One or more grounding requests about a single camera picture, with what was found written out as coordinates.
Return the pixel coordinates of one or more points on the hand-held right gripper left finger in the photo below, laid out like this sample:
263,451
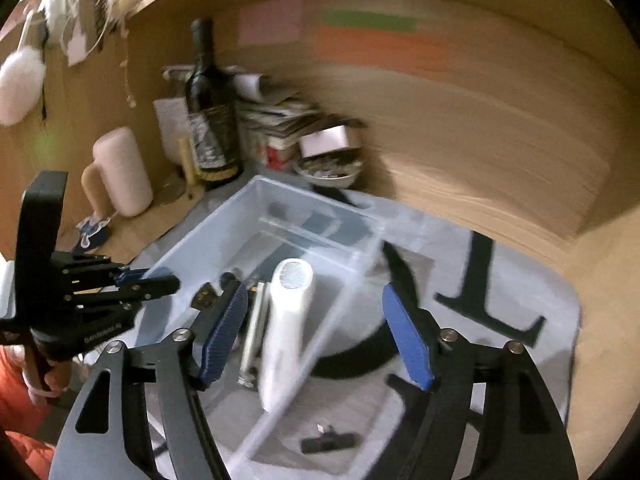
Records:
225,330

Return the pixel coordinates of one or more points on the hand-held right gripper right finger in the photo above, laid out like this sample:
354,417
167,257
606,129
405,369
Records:
407,340

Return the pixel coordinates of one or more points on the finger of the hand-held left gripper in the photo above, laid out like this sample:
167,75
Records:
160,285
132,276

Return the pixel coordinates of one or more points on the dark speckled stone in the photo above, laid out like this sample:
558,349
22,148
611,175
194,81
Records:
206,299

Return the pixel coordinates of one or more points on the white handheld massager device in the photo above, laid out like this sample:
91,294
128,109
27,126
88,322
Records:
285,335

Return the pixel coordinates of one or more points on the clear plastic storage box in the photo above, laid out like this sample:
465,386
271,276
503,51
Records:
235,210

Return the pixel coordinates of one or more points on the person's left hand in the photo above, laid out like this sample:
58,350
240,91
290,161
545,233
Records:
57,377

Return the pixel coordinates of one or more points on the silver metal tube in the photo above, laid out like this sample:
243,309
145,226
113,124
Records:
252,330

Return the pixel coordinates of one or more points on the cartoon printed card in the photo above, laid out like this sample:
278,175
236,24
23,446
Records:
92,234

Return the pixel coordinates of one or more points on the grey felt mat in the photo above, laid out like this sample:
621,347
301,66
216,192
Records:
500,385

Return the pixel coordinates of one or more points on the yellow tube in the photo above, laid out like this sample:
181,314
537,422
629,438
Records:
186,160

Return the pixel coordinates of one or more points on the small black device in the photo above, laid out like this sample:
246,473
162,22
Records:
330,442

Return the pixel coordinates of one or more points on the white fluffy brush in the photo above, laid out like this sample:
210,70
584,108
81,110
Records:
20,85

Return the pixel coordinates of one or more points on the handwritten paper note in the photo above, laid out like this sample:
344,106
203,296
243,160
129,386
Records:
170,120

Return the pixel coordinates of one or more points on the red small box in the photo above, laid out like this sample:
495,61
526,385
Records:
279,156

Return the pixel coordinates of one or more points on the dark wine bottle elephant label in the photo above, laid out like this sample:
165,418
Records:
210,110

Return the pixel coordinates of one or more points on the bowl of polished stones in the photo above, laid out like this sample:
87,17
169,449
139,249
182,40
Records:
327,170

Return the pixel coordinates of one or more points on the stack of magazines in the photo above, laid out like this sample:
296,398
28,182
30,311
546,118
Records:
275,115

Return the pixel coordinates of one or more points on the orange clothing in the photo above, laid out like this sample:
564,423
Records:
20,455

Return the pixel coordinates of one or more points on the white blank card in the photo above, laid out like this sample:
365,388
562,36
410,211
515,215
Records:
325,141

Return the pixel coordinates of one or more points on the pinned paper cards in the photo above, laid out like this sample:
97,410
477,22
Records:
90,20

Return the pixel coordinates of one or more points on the pink sticky note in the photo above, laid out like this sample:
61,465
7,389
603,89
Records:
270,20

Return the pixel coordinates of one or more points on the orange sticky note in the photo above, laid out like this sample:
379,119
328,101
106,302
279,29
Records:
385,50

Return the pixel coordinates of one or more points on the green sticky note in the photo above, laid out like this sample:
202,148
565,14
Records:
370,20

